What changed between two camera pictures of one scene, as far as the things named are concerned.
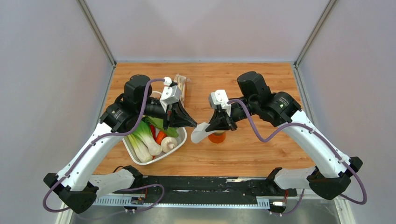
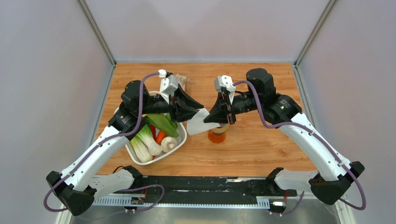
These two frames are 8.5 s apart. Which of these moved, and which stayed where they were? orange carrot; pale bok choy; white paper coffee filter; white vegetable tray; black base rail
Moved: white paper coffee filter
Stayed: black base rail; pale bok choy; white vegetable tray; orange carrot
